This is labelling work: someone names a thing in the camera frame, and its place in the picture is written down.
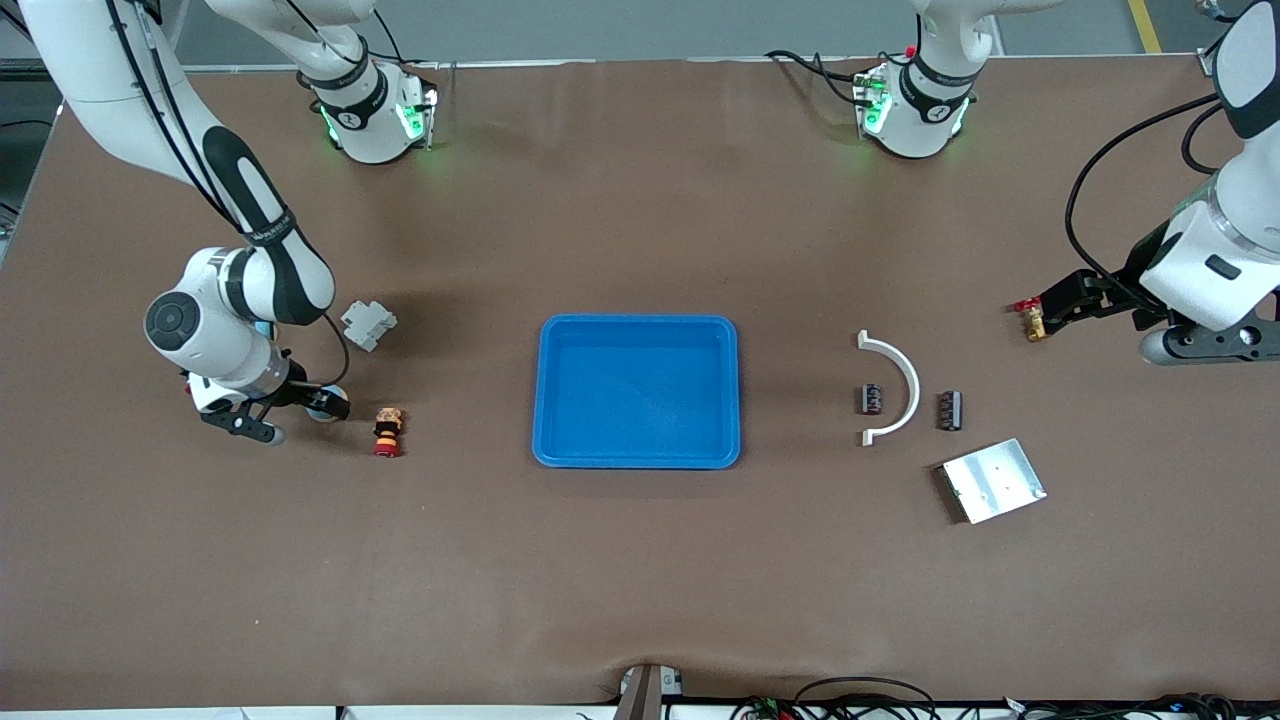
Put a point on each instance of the silver metal plate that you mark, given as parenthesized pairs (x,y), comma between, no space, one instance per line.
(995,482)

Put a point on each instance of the brown table cover mat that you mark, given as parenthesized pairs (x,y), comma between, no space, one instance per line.
(640,580)

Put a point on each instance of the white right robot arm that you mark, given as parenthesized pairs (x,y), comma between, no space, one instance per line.
(100,70)

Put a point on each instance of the white curved plastic bracket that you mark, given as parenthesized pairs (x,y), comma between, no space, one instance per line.
(912,385)

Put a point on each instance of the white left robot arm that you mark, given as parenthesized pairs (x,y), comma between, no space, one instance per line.
(915,120)

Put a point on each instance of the black connector block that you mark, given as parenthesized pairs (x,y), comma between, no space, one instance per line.
(873,399)
(948,410)

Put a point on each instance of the red orange button switch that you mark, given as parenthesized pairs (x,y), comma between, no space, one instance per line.
(388,430)

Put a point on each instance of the electronic module red green connectors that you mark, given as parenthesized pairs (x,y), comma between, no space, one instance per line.
(768,710)

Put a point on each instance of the white plastic terminal block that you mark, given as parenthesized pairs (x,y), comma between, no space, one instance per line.
(367,325)

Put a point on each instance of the blue plastic tray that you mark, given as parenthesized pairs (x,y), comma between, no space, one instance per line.
(640,400)

